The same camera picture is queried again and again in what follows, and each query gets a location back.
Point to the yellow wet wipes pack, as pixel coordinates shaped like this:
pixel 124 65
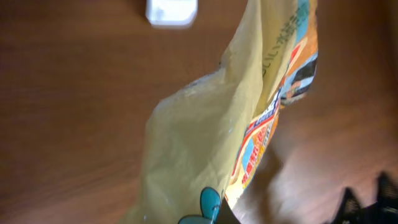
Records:
pixel 205 142

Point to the white barcode scanner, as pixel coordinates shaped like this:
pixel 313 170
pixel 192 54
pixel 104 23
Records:
pixel 171 13

